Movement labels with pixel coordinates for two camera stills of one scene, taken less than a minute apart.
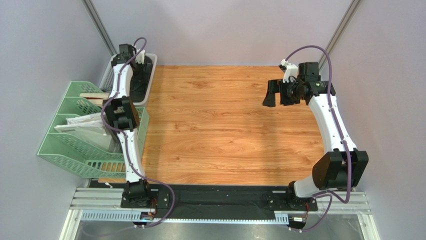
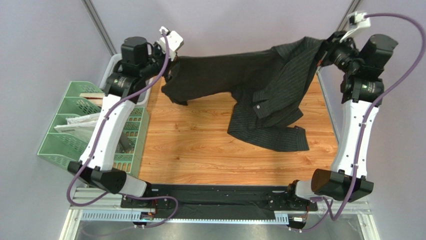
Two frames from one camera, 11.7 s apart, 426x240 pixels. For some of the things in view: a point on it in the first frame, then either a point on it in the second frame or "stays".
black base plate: x=168 y=198 stays
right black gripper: x=284 y=92 → x=327 y=48
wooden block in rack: x=96 y=98 stays
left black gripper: x=143 y=76 → x=156 y=49
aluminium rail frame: x=104 y=204 stays
